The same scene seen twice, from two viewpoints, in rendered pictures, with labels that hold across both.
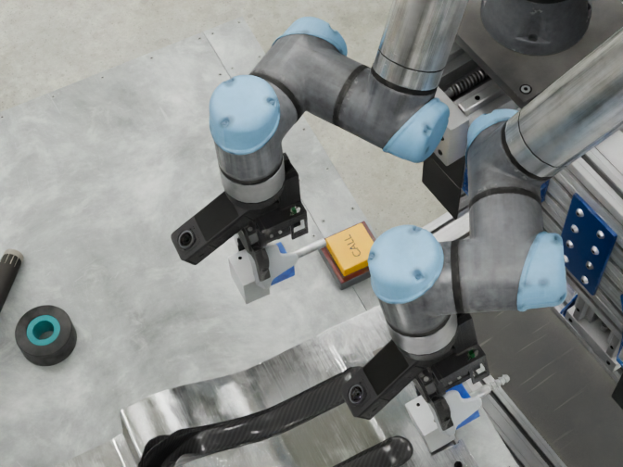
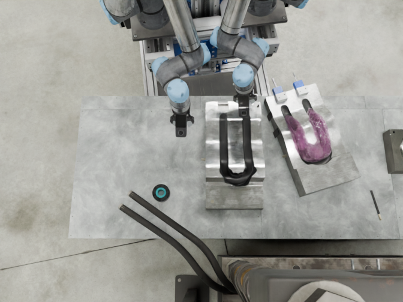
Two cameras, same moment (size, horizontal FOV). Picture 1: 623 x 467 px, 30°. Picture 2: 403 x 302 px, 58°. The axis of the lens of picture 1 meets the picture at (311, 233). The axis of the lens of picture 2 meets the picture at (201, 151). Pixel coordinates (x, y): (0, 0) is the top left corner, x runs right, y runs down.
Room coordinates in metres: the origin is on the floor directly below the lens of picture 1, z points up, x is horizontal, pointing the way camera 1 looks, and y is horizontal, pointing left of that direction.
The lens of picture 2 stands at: (0.45, 0.54, 2.48)
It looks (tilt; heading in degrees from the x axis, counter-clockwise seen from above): 75 degrees down; 295
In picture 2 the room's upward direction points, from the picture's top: 2 degrees counter-clockwise
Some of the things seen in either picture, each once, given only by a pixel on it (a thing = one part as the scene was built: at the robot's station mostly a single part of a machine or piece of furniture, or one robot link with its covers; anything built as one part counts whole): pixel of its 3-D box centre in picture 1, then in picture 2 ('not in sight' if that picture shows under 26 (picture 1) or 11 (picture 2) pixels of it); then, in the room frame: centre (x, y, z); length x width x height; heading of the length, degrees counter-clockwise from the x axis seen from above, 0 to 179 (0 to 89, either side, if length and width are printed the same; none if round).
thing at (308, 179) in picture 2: not in sight; (309, 136); (0.19, -0.13, 0.86); 0.50 x 0.26 x 0.11; 130
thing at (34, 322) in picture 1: (45, 335); (161, 193); (0.73, 0.38, 0.82); 0.08 x 0.08 x 0.04
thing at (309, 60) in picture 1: (309, 74); (169, 71); (0.82, -0.01, 1.25); 0.11 x 0.11 x 0.08; 54
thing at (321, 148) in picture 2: not in sight; (310, 133); (0.20, -0.13, 0.90); 0.26 x 0.18 x 0.08; 130
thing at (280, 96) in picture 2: not in sight; (277, 90); (0.42, -0.30, 0.86); 0.13 x 0.05 x 0.05; 130
